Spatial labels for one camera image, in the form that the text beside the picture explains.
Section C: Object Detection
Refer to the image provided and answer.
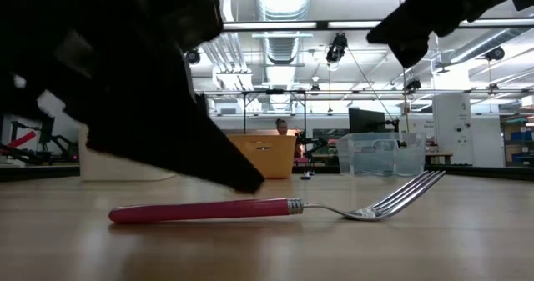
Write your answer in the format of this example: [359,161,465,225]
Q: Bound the wooden background table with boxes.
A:
[424,150,455,166]

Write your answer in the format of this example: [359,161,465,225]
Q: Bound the clear plastic bin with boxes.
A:
[335,131,427,178]

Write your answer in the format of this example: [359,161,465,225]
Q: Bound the white plastic bin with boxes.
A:
[78,124,177,183]

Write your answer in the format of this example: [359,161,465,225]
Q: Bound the silver ceiling duct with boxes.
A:
[253,0,314,112]

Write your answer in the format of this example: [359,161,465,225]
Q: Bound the white pillar with signs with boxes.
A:
[431,93,476,166]

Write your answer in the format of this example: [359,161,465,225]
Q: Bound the small black monitor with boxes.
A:
[39,118,57,148]

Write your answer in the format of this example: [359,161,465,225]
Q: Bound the red-handled fork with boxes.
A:
[108,170,446,225]

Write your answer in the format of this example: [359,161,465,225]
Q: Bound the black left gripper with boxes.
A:
[62,0,265,194]

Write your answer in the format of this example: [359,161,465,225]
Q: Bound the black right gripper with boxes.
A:
[365,0,534,68]

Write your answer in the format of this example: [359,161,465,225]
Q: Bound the orange plastic bin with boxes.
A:
[227,133,298,180]

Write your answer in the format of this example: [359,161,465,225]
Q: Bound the shelf with blue bins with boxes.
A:
[499,113,534,168]

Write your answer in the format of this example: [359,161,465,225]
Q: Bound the red background arm link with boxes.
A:
[0,130,38,156]

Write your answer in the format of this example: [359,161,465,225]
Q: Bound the black background workstation frame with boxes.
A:
[195,88,310,134]

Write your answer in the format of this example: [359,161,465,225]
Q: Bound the black metal frame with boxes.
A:
[0,18,534,183]

